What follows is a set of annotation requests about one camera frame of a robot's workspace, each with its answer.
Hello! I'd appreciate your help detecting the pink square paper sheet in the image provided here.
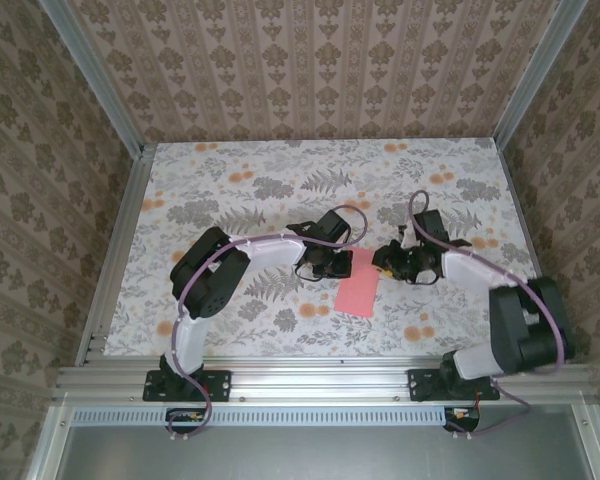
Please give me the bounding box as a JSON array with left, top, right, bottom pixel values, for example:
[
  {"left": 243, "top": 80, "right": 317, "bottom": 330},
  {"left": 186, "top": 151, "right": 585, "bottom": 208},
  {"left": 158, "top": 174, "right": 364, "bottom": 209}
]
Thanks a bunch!
[{"left": 333, "top": 248, "right": 381, "bottom": 319}]

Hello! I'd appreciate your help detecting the grey sheet metal panel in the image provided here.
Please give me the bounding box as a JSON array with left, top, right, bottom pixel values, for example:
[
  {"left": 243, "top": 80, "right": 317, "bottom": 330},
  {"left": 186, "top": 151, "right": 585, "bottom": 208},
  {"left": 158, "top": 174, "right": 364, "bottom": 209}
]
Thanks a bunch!
[{"left": 27, "top": 404, "right": 600, "bottom": 480}]

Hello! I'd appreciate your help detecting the floral patterned table cover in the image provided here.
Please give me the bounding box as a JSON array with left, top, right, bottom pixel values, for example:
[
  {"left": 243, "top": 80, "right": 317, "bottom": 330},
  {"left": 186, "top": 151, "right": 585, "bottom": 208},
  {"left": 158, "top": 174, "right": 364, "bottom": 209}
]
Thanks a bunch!
[{"left": 102, "top": 139, "right": 564, "bottom": 359}]

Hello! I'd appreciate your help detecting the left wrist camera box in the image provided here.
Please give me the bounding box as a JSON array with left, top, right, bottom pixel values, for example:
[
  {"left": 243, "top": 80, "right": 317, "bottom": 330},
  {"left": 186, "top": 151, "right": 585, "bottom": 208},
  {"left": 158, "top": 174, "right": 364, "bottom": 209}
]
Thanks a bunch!
[{"left": 315, "top": 209, "right": 352, "bottom": 241}]

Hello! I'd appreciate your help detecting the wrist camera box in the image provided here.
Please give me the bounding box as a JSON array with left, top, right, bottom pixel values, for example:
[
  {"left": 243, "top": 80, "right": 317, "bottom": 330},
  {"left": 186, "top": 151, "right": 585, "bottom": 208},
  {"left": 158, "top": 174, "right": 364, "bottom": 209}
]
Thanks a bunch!
[
  {"left": 315, "top": 209, "right": 352, "bottom": 241},
  {"left": 412, "top": 209, "right": 450, "bottom": 244}
]

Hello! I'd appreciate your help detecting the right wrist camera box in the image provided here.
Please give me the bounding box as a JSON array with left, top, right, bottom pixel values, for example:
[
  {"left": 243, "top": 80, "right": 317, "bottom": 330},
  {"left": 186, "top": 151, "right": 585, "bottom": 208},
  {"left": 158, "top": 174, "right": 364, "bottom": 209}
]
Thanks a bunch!
[{"left": 412, "top": 209, "right": 450, "bottom": 244}]

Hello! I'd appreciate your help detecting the aluminium mounting rail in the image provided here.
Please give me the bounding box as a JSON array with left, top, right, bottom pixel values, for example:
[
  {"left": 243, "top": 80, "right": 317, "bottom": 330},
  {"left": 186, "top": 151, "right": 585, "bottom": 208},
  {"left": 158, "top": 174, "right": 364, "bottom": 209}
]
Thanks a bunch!
[{"left": 52, "top": 362, "right": 599, "bottom": 404}]

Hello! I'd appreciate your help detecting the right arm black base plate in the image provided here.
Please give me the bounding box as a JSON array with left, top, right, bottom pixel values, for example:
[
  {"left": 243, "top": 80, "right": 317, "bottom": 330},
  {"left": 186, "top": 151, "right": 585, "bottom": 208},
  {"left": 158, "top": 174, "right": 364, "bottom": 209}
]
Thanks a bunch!
[{"left": 407, "top": 368, "right": 501, "bottom": 404}]

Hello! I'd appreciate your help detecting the slotted grey cable duct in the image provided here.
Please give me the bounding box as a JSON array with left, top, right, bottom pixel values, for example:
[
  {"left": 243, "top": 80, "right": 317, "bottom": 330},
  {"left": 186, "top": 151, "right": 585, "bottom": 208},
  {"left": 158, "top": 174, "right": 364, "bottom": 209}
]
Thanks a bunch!
[{"left": 72, "top": 405, "right": 481, "bottom": 428}]

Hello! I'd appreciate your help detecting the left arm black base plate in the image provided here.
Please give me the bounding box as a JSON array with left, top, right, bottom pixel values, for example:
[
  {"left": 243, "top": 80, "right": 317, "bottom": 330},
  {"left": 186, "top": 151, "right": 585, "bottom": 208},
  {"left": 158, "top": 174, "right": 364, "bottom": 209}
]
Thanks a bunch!
[{"left": 143, "top": 368, "right": 231, "bottom": 403}]

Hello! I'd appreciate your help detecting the aluminium side rail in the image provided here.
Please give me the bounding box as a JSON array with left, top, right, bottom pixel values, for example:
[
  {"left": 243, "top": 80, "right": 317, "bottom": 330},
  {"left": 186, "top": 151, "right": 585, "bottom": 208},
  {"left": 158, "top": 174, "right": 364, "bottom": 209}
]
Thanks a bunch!
[{"left": 74, "top": 144, "right": 154, "bottom": 366}]

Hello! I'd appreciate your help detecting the aluminium frame post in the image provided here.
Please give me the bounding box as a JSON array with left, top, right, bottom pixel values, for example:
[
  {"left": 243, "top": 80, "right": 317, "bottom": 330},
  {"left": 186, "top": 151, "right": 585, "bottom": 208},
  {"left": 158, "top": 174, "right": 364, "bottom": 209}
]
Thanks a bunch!
[
  {"left": 492, "top": 0, "right": 579, "bottom": 151},
  {"left": 42, "top": 0, "right": 154, "bottom": 159}
]

